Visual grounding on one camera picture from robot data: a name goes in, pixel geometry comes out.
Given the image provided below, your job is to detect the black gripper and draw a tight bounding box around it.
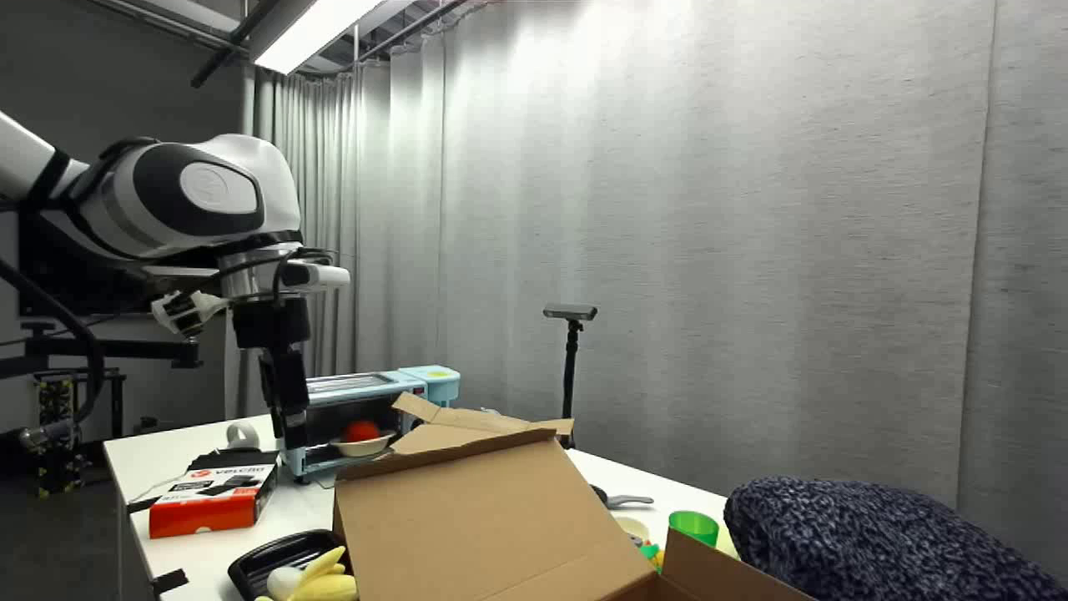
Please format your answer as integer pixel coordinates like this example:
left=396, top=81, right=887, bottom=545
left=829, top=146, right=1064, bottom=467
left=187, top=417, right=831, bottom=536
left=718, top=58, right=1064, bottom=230
left=231, top=295, right=315, bottom=440

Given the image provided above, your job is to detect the brown cardboard box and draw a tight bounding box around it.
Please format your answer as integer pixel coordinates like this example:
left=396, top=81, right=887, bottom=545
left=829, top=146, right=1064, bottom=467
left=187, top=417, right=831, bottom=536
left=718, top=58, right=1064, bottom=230
left=329, top=390, right=822, bottom=601

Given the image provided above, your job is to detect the red printed box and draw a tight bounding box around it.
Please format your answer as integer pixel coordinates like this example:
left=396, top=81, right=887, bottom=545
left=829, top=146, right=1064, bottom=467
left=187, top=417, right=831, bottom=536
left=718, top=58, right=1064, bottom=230
left=147, top=466, right=279, bottom=543

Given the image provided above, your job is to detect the grey computer mouse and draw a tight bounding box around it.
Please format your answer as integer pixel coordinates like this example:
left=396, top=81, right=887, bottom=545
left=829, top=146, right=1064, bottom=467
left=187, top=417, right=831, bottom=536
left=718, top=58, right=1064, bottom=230
left=224, top=422, right=264, bottom=455

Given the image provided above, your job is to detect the light blue toaster oven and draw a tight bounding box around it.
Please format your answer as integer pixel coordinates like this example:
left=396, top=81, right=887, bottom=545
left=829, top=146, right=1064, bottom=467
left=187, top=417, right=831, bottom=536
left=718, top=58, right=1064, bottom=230
left=279, top=366, right=465, bottom=485

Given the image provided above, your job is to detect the black flat device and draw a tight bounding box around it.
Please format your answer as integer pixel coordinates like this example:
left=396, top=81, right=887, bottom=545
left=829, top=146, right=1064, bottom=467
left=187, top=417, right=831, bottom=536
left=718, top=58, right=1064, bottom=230
left=187, top=445, right=279, bottom=470

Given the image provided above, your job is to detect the white dish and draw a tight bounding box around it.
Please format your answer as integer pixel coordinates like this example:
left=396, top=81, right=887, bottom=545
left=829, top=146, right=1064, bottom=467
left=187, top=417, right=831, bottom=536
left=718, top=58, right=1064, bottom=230
left=327, top=431, right=402, bottom=461

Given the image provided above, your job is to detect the black plastic tray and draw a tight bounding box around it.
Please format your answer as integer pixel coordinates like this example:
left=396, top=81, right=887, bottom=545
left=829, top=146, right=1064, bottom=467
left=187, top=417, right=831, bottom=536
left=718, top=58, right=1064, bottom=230
left=227, top=528, right=362, bottom=601

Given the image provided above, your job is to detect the yellow banana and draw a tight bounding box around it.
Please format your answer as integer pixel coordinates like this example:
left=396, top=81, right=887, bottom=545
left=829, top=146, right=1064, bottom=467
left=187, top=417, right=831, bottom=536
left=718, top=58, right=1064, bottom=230
left=284, top=545, right=362, bottom=601

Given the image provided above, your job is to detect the black equipment rack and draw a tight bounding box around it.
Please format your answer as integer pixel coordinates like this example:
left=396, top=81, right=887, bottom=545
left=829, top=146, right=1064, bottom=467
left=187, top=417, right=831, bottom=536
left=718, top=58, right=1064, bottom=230
left=20, top=370, right=128, bottom=498

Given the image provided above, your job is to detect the black monitor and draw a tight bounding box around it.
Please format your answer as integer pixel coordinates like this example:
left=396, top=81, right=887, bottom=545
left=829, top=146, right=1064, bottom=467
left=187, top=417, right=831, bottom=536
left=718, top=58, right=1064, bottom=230
left=13, top=211, right=154, bottom=321

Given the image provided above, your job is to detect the ceiling light panel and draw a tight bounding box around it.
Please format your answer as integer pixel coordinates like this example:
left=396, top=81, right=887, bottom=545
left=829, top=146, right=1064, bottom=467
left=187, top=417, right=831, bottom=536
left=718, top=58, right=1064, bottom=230
left=252, top=0, right=387, bottom=81

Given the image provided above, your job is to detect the green plastic cup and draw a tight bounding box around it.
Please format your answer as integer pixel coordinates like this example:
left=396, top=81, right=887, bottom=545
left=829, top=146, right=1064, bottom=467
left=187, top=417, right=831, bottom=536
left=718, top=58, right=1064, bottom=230
left=664, top=508, right=720, bottom=551

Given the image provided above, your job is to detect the grey curtain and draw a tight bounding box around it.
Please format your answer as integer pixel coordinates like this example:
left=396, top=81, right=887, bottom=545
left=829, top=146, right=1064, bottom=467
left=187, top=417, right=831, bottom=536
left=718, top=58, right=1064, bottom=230
left=239, top=0, right=1068, bottom=561

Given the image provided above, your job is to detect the dark blue fuzzy cushion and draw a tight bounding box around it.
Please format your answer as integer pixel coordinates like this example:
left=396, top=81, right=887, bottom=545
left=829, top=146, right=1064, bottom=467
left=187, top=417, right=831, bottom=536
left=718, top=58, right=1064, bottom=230
left=724, top=478, right=1068, bottom=601

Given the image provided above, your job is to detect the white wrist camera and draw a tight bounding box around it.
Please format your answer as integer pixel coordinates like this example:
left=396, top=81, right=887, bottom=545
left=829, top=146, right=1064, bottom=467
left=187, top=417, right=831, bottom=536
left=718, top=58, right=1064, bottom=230
left=278, top=258, right=353, bottom=298

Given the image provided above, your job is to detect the white cable connector block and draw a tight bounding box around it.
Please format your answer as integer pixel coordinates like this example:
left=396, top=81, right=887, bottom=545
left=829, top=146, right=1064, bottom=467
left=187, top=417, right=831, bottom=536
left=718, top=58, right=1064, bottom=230
left=147, top=289, right=235, bottom=340

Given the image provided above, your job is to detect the black camera stand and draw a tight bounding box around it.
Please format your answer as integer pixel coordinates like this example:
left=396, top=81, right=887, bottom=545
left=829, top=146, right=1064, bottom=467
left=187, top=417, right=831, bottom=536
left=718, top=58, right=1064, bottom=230
left=559, top=319, right=583, bottom=450

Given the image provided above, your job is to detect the black camera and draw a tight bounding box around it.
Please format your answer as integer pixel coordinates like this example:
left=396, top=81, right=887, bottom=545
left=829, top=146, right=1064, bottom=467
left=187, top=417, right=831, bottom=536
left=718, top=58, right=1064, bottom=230
left=540, top=301, right=602, bottom=327

